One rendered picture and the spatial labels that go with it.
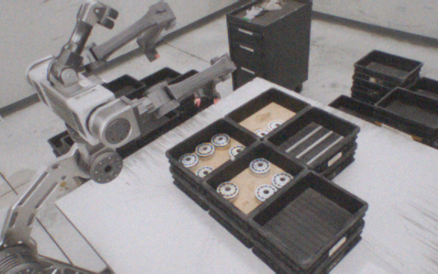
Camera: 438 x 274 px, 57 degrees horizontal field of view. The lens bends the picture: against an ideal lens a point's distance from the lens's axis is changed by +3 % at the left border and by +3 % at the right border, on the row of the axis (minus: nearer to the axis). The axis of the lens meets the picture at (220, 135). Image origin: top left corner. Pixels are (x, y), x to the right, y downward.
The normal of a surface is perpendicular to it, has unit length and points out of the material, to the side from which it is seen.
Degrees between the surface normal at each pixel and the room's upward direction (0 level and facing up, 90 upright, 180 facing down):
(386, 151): 0
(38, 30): 90
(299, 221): 0
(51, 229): 0
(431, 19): 90
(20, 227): 90
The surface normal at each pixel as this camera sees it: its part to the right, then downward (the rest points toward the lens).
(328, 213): -0.10, -0.77
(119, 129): 0.69, 0.40
